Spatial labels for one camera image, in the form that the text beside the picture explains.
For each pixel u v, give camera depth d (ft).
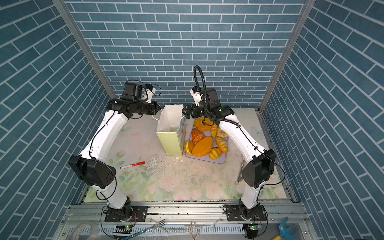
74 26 2.52
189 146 3.01
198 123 3.55
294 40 2.70
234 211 2.42
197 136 3.25
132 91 1.93
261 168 1.46
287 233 2.22
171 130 3.41
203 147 3.06
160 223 2.32
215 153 2.99
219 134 3.36
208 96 1.89
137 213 2.42
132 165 2.92
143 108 2.14
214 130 3.34
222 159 3.07
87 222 2.35
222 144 3.08
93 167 1.41
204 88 1.86
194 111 2.25
